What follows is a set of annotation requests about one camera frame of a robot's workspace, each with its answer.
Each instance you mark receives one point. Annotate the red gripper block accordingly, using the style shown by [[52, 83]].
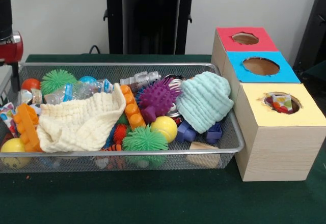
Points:
[[11, 53]]

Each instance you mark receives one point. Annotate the colourful dotted cloth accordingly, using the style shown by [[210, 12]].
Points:
[[280, 103], [6, 114]]

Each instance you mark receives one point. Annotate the orange toy building brick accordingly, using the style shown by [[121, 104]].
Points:
[[132, 112], [26, 124]]

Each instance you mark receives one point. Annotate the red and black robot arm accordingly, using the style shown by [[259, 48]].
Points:
[[5, 12]]

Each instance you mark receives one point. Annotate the wooden box with three holes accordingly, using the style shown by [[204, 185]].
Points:
[[280, 152]]

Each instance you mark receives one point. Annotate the green spiky rubber ball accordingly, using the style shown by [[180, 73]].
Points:
[[144, 140], [56, 80]]

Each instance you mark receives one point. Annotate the cream knitted cloth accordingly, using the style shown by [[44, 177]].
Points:
[[76, 122]]

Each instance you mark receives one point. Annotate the purple spiky rubber toy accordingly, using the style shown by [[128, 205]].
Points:
[[156, 96]]

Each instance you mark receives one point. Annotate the yellow plastic ball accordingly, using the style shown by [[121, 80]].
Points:
[[163, 127]]

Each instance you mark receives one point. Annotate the mint green knitted cloth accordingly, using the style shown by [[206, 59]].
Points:
[[202, 99]]

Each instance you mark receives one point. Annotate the plain wooden wedge block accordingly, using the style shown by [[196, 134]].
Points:
[[202, 146]]

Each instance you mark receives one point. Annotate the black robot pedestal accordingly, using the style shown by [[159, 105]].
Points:
[[152, 17]]

